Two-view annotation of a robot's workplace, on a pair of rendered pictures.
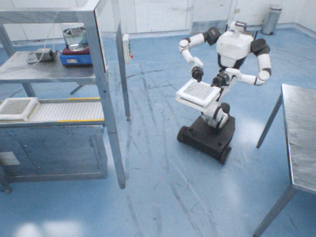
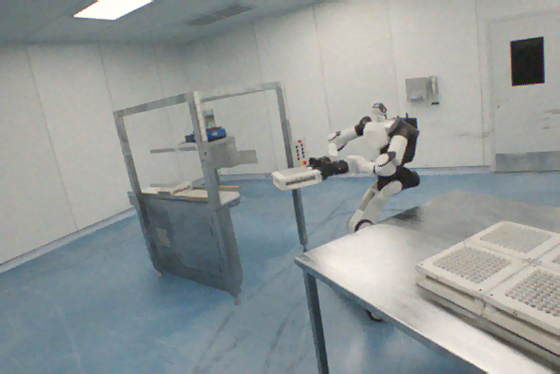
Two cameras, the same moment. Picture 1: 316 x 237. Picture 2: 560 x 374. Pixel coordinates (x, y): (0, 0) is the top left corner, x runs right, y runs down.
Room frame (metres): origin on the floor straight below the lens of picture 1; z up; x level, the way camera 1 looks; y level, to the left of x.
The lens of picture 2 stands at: (-0.35, -1.68, 1.50)
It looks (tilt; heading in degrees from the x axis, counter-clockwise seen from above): 14 degrees down; 43
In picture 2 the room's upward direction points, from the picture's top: 10 degrees counter-clockwise
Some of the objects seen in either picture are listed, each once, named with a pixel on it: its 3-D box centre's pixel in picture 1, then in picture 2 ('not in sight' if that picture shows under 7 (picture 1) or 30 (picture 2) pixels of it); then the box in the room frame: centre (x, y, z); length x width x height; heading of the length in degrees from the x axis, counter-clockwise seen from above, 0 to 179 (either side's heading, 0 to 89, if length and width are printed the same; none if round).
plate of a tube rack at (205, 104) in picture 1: (198, 91); (294, 173); (1.29, -0.30, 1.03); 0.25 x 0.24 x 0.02; 55
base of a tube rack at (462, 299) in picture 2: not in sight; (471, 279); (0.71, -1.45, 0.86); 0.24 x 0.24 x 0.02; 67
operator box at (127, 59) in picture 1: (126, 49); (299, 153); (2.15, 0.33, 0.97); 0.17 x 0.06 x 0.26; 3
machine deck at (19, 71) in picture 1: (53, 65); (191, 145); (1.26, 0.69, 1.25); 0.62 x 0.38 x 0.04; 93
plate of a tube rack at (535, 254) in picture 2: not in sight; (515, 240); (0.93, -1.54, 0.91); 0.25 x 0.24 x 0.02; 157
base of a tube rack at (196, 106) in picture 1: (197, 97); (296, 181); (1.29, -0.30, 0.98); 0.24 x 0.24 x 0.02; 55
